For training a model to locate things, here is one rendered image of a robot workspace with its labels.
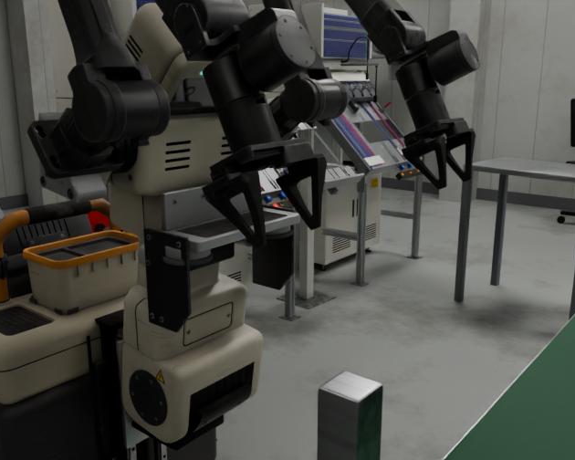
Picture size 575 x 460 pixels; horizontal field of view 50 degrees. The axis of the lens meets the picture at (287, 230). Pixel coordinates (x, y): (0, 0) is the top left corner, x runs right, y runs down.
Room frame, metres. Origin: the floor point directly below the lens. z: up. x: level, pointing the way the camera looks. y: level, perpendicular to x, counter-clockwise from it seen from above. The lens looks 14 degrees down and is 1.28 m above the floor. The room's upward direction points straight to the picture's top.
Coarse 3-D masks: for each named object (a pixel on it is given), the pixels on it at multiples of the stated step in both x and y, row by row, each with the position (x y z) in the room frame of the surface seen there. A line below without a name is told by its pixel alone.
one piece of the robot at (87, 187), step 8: (40, 112) 0.91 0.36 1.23; (48, 112) 0.91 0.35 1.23; (56, 112) 0.92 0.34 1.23; (40, 168) 0.91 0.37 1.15; (40, 176) 0.91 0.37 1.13; (80, 176) 0.88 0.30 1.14; (88, 176) 0.88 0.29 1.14; (96, 176) 0.89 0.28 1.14; (48, 184) 0.90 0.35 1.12; (56, 184) 0.89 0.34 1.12; (64, 184) 0.87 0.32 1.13; (72, 184) 0.86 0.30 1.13; (80, 184) 0.87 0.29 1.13; (88, 184) 0.87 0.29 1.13; (96, 184) 0.88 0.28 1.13; (56, 192) 0.89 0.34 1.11; (64, 192) 0.87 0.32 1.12; (72, 192) 0.86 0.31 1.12; (80, 192) 0.86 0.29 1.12; (88, 192) 0.87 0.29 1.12; (96, 192) 0.88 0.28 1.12; (104, 192) 0.89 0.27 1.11; (72, 200) 0.86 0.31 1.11; (80, 200) 0.86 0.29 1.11; (88, 200) 0.87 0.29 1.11
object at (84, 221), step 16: (48, 224) 1.41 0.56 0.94; (64, 224) 1.43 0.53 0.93; (80, 224) 1.46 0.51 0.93; (16, 240) 1.33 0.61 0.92; (32, 240) 1.35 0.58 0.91; (48, 240) 1.38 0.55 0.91; (16, 256) 1.29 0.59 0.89; (0, 272) 1.21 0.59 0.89; (16, 272) 1.30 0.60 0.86; (16, 288) 1.28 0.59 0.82
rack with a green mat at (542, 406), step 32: (544, 352) 0.69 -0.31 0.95; (352, 384) 0.34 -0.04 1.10; (512, 384) 0.61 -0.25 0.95; (544, 384) 0.61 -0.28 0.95; (320, 416) 0.33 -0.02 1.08; (352, 416) 0.32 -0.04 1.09; (512, 416) 0.55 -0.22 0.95; (544, 416) 0.55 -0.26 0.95; (320, 448) 0.33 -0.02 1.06; (352, 448) 0.32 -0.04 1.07; (480, 448) 0.50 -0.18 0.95; (512, 448) 0.50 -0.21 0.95; (544, 448) 0.50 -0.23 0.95
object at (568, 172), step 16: (496, 160) 3.55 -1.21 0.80; (512, 160) 3.55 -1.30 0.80; (528, 160) 3.55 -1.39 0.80; (528, 176) 3.11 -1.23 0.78; (544, 176) 3.05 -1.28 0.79; (560, 176) 2.99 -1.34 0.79; (464, 192) 3.38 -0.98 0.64; (464, 208) 3.37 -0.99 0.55; (464, 224) 3.36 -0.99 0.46; (496, 224) 3.66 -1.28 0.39; (464, 240) 3.36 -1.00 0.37; (496, 240) 3.66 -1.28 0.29; (464, 256) 3.37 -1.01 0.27; (496, 256) 3.65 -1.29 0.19; (464, 272) 3.37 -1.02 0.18; (496, 272) 3.64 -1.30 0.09; (464, 288) 3.38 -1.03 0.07
